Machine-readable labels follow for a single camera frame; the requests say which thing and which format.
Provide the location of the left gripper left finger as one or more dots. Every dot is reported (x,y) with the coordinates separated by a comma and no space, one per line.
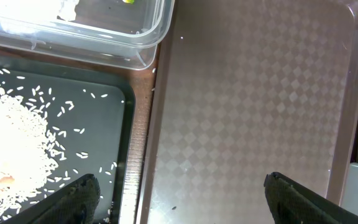
(75,203)

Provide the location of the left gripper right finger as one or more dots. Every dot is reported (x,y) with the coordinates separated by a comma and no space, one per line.
(291,203)

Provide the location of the white tissue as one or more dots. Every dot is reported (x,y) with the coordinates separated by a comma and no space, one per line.
(41,9)

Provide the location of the yellow green snack wrapper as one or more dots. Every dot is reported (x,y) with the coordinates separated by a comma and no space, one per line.
(129,1)

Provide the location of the black waste tray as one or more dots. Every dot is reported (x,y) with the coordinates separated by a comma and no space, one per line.
(104,118)

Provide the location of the spilled rice grains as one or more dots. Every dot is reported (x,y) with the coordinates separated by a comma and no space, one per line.
(8,140)

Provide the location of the dark brown serving tray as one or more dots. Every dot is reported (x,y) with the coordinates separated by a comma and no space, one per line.
(246,88)

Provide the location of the clear plastic bin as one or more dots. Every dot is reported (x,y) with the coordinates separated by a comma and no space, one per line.
(105,32)

